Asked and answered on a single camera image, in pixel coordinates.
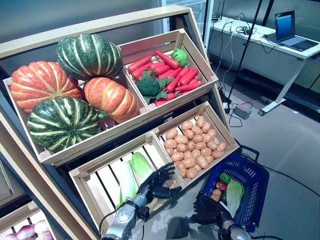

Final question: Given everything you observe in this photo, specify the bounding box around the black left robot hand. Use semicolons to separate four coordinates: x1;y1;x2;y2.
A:
138;161;183;200

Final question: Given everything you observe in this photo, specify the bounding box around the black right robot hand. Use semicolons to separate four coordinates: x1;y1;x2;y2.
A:
190;193;231;225

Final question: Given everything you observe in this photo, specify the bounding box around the blue plastic shopping basket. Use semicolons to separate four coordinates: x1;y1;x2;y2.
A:
199;144;271;234

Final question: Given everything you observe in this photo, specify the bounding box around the white green napa cabbage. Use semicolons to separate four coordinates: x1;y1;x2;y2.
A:
115;159;140;210

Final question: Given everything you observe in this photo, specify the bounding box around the green bell pepper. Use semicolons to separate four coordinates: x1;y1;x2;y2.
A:
219;172;232;184

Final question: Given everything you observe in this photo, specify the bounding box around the wooden cabbage crate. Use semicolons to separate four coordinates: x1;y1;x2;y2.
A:
68;131;187;234

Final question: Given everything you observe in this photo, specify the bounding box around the wooden pumpkin crate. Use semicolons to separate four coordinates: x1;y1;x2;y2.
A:
2;71;152;166

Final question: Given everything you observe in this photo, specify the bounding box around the wooden potato crate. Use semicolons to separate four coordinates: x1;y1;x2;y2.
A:
150;100;241;189

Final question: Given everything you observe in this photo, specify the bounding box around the orange striped pumpkin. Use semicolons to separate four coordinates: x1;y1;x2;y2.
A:
10;61;84;114
83;77;141;124

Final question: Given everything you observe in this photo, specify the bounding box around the dark green broccoli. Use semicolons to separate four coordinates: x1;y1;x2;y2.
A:
134;70;169;105

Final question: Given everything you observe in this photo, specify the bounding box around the black power adapter box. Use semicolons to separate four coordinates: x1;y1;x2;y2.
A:
233;104;253;121

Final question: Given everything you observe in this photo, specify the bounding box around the green striped pumpkin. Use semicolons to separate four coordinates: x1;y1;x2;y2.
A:
56;32;123;81
26;96;101;154

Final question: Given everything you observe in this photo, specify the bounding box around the light green lettuce head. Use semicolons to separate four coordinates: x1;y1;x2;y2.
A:
171;48;190;68

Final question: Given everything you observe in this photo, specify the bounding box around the wooden carrot crate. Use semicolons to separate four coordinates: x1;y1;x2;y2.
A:
116;27;219;112

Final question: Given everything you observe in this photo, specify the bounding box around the wooden onion crate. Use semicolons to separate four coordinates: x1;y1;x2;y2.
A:
0;200;56;240

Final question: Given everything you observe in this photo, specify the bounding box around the black tripod stand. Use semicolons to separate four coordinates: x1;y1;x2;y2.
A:
225;0;275;107

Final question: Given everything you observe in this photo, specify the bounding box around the wooden display shelf stand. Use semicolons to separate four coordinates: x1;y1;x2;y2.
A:
0;4;241;240

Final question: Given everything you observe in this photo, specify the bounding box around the white desk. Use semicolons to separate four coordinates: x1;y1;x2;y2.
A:
208;14;320;117

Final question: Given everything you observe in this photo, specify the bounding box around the white framed glass door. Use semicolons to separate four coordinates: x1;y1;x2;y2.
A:
152;0;216;49

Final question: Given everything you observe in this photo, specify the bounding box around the open laptop computer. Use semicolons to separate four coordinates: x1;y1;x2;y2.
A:
264;10;320;53

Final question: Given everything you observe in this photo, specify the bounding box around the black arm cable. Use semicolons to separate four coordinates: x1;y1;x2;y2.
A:
98;210;119;240

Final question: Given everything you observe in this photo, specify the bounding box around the black floor cable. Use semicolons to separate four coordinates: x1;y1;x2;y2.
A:
263;166;320;197

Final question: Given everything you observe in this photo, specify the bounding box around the white hanging cable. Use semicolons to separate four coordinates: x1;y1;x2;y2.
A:
214;19;236;101

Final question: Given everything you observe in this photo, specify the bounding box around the black cable tangle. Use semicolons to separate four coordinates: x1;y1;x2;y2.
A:
234;23;259;36

